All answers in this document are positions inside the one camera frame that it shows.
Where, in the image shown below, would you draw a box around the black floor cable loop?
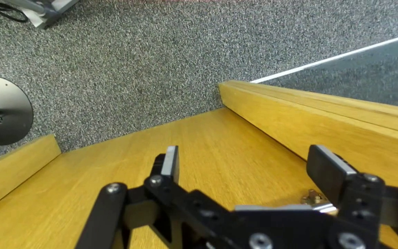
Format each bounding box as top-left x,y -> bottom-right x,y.
0,0 -> 30,23

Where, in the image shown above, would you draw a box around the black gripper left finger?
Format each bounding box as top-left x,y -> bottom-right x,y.
74,144 -> 237,249

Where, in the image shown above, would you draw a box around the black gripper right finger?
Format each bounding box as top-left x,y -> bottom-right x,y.
305,144 -> 386,249

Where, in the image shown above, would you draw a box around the light wooden door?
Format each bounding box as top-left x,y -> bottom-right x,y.
0,106 -> 398,249

